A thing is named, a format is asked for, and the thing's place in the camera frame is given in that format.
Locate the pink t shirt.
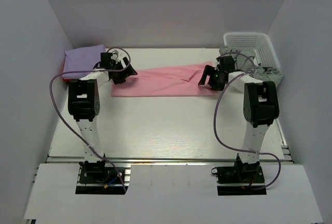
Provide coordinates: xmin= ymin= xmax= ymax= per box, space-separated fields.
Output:
xmin=111 ymin=62 xmax=217 ymax=97

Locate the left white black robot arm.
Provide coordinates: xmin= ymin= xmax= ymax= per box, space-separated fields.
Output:
xmin=68 ymin=50 xmax=137 ymax=163

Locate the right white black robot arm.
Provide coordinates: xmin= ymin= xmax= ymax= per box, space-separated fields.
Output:
xmin=198 ymin=52 xmax=280 ymax=165

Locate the grey crumpled t shirt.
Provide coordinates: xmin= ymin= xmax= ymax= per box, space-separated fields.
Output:
xmin=219 ymin=46 xmax=283 ymax=93

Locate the folded purple t shirt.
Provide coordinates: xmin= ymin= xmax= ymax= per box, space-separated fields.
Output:
xmin=64 ymin=45 xmax=105 ymax=79

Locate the white plastic basket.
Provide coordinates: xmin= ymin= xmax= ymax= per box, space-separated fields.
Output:
xmin=224 ymin=32 xmax=281 ymax=70

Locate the folded red t shirt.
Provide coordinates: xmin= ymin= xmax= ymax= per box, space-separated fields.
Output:
xmin=62 ymin=67 xmax=79 ymax=81

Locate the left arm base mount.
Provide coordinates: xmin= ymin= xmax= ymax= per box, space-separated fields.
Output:
xmin=75 ymin=161 xmax=129 ymax=195

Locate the aluminium table rail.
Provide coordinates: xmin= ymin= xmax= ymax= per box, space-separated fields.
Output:
xmin=45 ymin=77 xmax=294 ymax=166

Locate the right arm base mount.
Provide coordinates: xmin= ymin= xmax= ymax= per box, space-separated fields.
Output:
xmin=211 ymin=160 xmax=267 ymax=196

